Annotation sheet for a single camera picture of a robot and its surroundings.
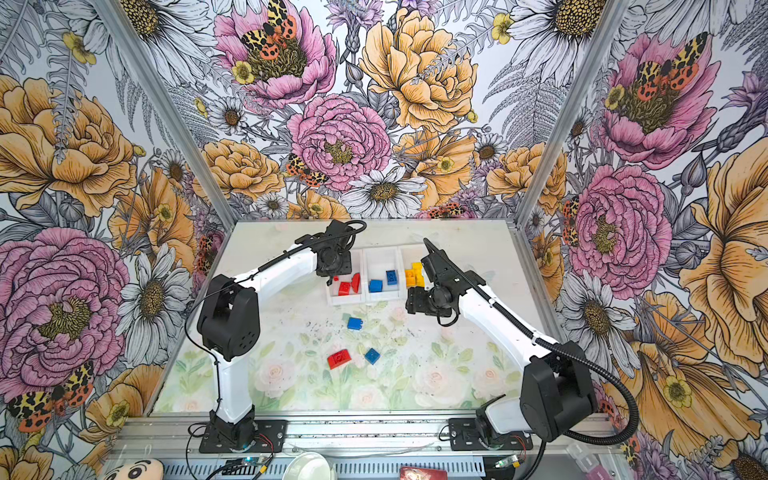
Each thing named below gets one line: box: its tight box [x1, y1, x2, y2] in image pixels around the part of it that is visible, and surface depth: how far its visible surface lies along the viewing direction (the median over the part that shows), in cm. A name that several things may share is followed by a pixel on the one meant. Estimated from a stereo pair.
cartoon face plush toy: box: [104, 458, 165, 480], surface depth 65 cm
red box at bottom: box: [399, 466, 448, 480], surface depth 67 cm
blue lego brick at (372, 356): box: [364, 348, 381, 365], surface depth 88 cm
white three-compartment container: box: [326, 242, 427, 305], surface depth 104 cm
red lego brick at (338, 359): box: [327, 348, 352, 370], surface depth 89 cm
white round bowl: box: [282, 451, 336, 480], surface depth 71 cm
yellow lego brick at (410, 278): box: [405, 269, 416, 288], surface depth 101 cm
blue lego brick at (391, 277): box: [386, 270, 398, 285], surface depth 105 cm
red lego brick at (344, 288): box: [338, 281, 351, 296], surface depth 104 cm
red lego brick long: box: [352, 272, 361, 294], surface depth 104 cm
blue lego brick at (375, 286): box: [368, 279, 383, 293], surface depth 104 cm
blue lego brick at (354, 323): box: [347, 317, 363, 330], surface depth 96 cm
